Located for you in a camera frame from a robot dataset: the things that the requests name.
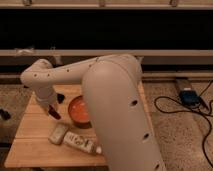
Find wooden table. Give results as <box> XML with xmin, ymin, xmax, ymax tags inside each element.
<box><xmin>4</xmin><ymin>78</ymin><xmax>158</xmax><ymax>169</ymax></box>

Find black object on floor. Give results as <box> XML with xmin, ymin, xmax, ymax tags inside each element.
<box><xmin>0</xmin><ymin>109</ymin><xmax>11</xmax><ymax>120</ymax></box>

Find white sponge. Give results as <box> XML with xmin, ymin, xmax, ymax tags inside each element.
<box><xmin>48</xmin><ymin>123</ymin><xmax>69</xmax><ymax>145</ymax></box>

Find white plastic bottle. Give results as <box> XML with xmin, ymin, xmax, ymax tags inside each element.
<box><xmin>63</xmin><ymin>131</ymin><xmax>102</xmax><ymax>155</ymax></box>

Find black cable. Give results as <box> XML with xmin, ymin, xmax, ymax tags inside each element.
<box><xmin>153</xmin><ymin>79</ymin><xmax>213</xmax><ymax>168</ymax></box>

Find metal rail beam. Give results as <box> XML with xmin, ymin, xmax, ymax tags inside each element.
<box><xmin>0</xmin><ymin>49</ymin><xmax>213</xmax><ymax>65</ymax></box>

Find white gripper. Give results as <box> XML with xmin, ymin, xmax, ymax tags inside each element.
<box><xmin>36</xmin><ymin>97</ymin><xmax>58</xmax><ymax>114</ymax></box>

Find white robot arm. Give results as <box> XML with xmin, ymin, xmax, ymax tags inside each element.
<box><xmin>20</xmin><ymin>54</ymin><xmax>167</xmax><ymax>171</ymax></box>

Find blue power box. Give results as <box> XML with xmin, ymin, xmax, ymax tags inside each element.
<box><xmin>179</xmin><ymin>89</ymin><xmax>199</xmax><ymax>106</ymax></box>

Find black rectangular object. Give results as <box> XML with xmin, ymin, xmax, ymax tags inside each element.
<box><xmin>57</xmin><ymin>93</ymin><xmax>65</xmax><ymax>104</ymax></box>

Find orange bowl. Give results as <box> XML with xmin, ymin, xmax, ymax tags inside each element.
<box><xmin>68</xmin><ymin>96</ymin><xmax>91</xmax><ymax>129</ymax></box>

